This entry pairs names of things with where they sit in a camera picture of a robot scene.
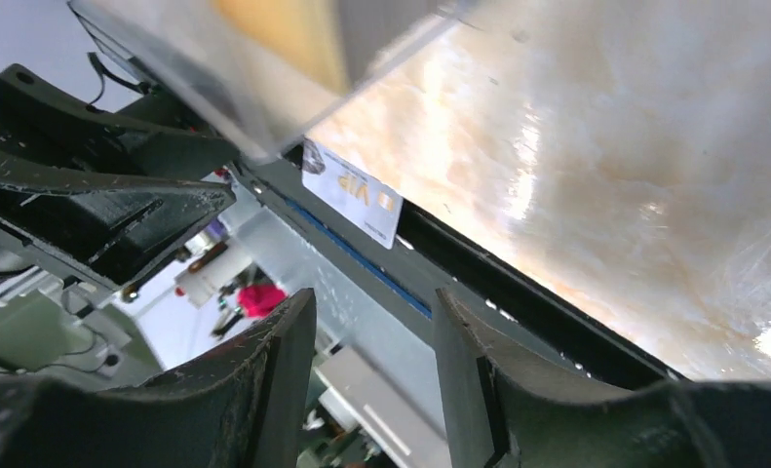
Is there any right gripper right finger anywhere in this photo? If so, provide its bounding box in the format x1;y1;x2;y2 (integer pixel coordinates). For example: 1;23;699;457
433;289;771;467

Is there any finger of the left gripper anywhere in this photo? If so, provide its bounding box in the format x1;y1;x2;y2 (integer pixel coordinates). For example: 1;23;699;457
0;63;240;180
0;138;237;292

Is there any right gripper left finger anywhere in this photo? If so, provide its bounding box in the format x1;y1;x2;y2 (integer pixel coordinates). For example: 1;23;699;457
0;288;317;467

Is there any clear plastic card box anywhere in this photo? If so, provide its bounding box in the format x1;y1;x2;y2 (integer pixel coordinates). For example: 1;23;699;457
70;1;468;163

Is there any silver credit card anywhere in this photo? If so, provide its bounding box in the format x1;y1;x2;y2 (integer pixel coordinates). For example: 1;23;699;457
301;139;404;249

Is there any yellow credit card stack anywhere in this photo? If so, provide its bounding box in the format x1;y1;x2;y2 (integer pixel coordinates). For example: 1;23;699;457
213;0;352;94

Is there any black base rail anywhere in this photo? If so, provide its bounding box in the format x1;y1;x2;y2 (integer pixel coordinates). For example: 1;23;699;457
231;147;679;389

